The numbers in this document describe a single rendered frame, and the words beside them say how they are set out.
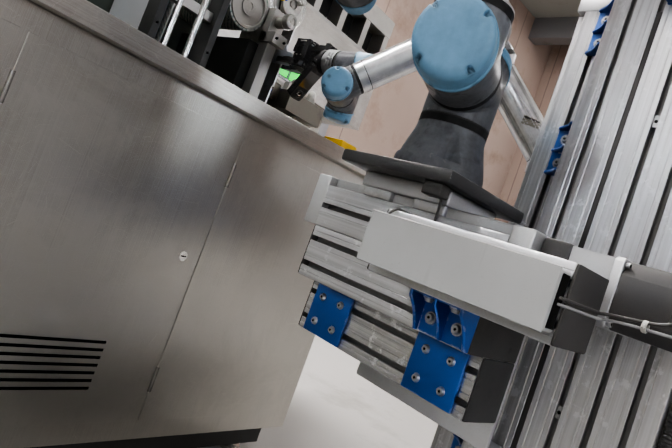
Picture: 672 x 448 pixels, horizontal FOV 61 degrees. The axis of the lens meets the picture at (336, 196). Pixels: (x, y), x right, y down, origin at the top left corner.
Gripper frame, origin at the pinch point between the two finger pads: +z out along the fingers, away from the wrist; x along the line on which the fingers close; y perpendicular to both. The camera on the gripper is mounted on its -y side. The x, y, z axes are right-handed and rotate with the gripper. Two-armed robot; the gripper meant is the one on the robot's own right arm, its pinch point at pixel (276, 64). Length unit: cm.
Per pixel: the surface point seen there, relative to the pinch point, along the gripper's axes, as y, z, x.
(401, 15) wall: 201, 247, -349
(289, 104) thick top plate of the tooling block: -10.0, -6.0, -4.9
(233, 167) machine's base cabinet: -35, -29, 26
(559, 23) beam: 320, 177, -580
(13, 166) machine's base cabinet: -49, -29, 69
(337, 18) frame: 40, 32, -49
